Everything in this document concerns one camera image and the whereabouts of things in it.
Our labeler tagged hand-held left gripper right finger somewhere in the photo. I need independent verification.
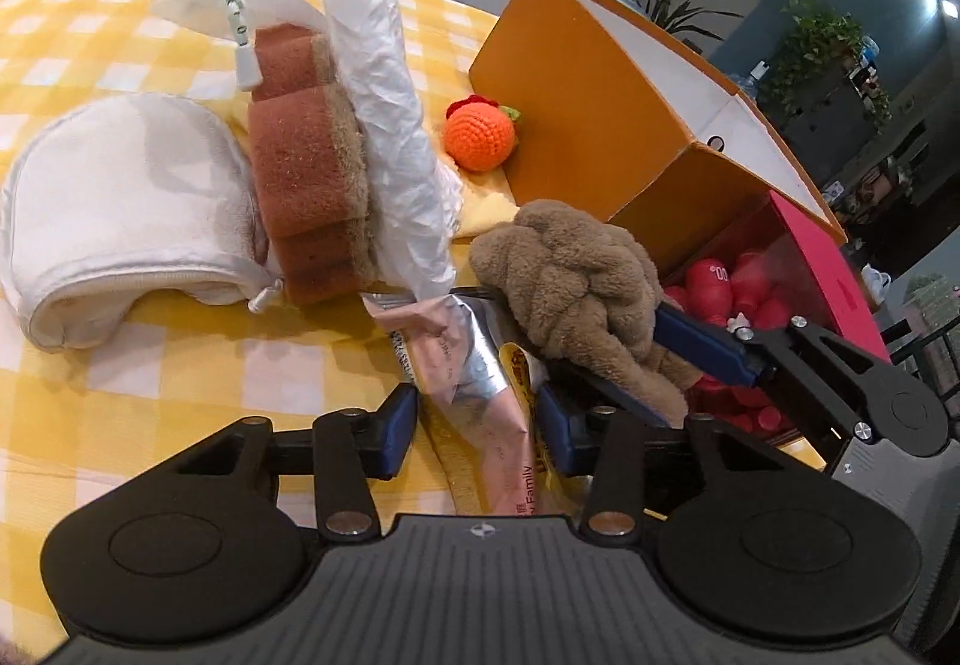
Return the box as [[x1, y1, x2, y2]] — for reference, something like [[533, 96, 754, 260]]
[[536, 384, 755, 537]]

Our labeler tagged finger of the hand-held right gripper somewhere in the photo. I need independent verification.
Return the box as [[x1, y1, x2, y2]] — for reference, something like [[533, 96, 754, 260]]
[[654, 300, 897, 445], [551, 363, 826, 480]]

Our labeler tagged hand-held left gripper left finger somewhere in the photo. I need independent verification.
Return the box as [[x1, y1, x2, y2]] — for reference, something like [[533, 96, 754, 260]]
[[160, 382, 421, 537]]

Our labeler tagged silver pink snack packet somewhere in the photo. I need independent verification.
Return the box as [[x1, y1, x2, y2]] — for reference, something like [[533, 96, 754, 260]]
[[360, 290, 550, 517]]

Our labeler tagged brown plush knot toy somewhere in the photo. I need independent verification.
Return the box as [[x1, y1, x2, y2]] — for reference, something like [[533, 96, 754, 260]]
[[469, 200, 706, 428]]

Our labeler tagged orange cardboard box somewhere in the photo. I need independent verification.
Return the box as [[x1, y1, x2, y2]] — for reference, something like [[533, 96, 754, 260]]
[[469, 0, 848, 269]]

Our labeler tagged brown wavy sponge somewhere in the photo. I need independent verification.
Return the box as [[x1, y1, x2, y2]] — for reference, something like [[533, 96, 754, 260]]
[[246, 24, 380, 306]]

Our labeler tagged white plastic bag roll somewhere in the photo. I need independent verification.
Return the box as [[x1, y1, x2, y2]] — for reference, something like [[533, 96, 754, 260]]
[[322, 0, 466, 300]]

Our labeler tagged white plush mitt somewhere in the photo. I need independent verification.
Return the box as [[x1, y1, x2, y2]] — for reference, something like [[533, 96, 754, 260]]
[[0, 91, 284, 355]]

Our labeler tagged pink box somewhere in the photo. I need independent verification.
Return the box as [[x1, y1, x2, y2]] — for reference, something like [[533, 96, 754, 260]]
[[660, 189, 893, 449]]

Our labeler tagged pale yellow cloth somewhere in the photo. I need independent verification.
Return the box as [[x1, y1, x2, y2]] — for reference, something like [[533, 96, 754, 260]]
[[442, 159, 522, 239]]

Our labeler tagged blue water jug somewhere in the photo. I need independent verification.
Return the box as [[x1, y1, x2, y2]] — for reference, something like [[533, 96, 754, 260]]
[[731, 61, 773, 104]]

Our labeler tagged crochet orange toy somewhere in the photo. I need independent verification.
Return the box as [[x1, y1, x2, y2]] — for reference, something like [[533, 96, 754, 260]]
[[441, 95, 522, 173]]

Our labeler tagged yellow checkered tablecloth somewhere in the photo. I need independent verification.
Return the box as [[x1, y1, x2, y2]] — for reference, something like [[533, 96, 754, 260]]
[[0, 0, 826, 645]]

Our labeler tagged potted ivy plant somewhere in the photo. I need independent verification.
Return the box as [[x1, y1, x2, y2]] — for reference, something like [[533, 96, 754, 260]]
[[765, 0, 893, 127]]

